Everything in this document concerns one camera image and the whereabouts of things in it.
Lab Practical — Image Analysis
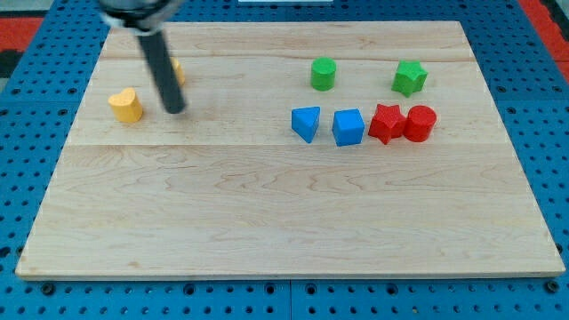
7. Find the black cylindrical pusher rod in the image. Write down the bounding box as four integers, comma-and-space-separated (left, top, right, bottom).
137, 31, 186, 114

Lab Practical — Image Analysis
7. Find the yellow hexagon block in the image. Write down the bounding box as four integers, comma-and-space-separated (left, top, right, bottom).
170, 57, 186, 86

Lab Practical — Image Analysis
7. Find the yellow heart block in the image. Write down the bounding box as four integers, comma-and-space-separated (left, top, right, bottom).
108, 87, 143, 123

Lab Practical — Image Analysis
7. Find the blue triangle block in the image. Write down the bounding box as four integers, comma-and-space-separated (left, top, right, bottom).
291, 106, 321, 143

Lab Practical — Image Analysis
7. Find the green cylinder block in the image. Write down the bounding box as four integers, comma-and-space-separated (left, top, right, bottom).
310, 57, 337, 92

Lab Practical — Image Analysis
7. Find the blue cube block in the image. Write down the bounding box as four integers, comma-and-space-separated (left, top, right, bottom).
332, 108, 365, 147

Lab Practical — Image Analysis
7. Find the light wooden board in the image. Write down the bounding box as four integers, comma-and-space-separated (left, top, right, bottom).
16, 21, 565, 281

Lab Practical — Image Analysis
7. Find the red star block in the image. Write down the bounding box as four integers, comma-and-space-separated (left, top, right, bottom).
368, 104, 406, 145

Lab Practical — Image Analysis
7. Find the green star block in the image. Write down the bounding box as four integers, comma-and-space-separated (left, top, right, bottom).
391, 60, 429, 98

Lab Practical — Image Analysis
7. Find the red cylinder block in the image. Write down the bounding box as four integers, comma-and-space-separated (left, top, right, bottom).
404, 105, 437, 142

